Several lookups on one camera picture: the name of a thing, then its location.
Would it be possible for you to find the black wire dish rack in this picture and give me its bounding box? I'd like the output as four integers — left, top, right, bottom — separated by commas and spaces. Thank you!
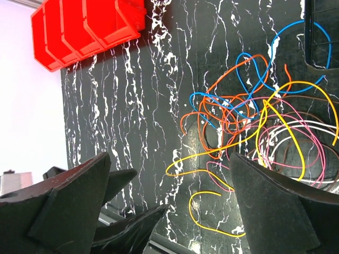
305, 1, 338, 75

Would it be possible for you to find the red storage bin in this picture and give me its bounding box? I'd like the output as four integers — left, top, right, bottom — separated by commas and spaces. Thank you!
31, 7, 63, 72
82, 0, 147, 49
59, 0, 104, 59
44, 0, 78, 67

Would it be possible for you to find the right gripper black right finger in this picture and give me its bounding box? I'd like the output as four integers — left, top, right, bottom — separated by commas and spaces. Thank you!
229, 152, 338, 253

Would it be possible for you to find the yellow cable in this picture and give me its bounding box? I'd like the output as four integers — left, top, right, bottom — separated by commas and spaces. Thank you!
166, 80, 339, 238

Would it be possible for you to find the brown cable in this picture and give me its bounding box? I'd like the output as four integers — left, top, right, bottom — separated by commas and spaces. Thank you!
246, 96, 339, 191

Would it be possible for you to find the white cable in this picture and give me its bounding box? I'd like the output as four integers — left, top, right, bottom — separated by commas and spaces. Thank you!
251, 120, 339, 184

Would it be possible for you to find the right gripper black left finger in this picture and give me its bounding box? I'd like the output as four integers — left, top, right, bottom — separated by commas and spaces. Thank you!
1, 152, 111, 253

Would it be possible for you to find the orange cable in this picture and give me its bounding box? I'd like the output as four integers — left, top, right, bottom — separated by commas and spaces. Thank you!
180, 54, 292, 159

